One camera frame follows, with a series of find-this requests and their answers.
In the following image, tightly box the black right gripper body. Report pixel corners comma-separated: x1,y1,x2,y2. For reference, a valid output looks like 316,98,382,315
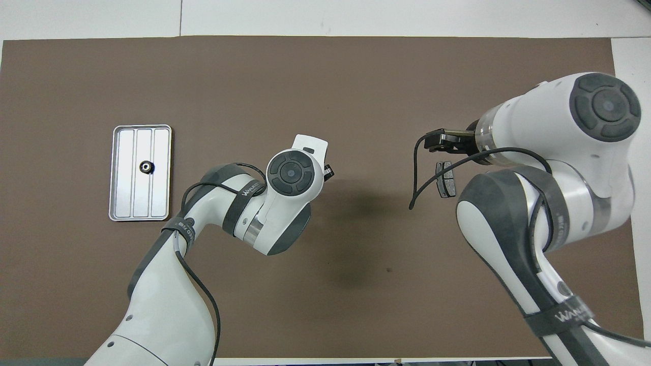
437,119,485,159

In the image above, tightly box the brown table mat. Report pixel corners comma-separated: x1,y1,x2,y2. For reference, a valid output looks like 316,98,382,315
0,36,646,359

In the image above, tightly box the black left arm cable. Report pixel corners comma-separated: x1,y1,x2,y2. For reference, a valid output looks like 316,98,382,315
170,162,268,366

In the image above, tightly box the rectangular dark grey brake pad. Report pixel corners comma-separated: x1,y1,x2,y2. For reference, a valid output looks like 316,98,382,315
435,161,457,199

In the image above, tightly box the silver metal tray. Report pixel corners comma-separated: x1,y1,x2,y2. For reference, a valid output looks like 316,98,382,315
108,125,172,222

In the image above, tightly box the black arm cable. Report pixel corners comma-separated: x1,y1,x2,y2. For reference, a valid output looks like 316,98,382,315
409,133,555,255
170,162,268,366

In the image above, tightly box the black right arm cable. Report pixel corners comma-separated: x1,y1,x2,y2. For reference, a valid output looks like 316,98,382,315
409,133,555,255

